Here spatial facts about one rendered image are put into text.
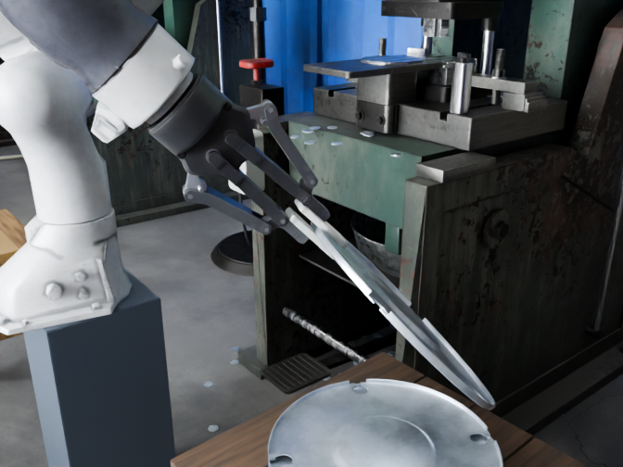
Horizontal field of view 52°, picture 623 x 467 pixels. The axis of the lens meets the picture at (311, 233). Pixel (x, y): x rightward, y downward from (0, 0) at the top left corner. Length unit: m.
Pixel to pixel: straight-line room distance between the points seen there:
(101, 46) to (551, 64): 1.05
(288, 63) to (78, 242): 2.82
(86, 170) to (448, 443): 0.63
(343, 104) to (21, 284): 0.75
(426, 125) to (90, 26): 0.79
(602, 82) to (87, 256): 1.05
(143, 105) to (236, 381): 1.14
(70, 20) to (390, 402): 0.64
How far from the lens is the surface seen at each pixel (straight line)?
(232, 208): 0.65
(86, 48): 0.58
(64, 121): 0.94
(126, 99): 0.59
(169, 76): 0.58
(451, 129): 1.20
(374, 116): 1.29
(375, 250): 1.39
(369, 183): 1.24
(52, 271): 1.02
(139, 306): 1.06
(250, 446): 0.90
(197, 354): 1.76
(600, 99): 1.46
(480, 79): 1.31
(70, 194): 1.00
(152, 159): 2.76
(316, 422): 0.89
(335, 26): 3.38
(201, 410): 1.56
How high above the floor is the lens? 0.93
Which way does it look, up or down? 22 degrees down
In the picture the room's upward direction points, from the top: straight up
